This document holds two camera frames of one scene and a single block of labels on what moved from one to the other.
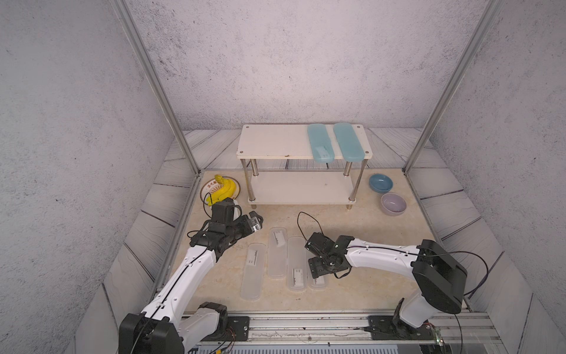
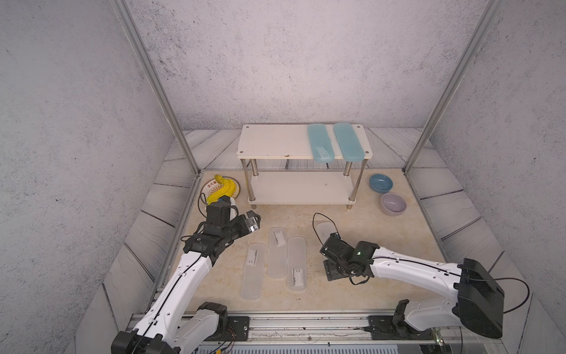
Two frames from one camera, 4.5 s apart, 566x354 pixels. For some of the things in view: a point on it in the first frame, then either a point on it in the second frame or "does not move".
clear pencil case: (318, 283) to (325, 229)
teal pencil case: (322, 147) does not move
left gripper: (247, 227) does not move
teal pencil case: (348, 144) does not move
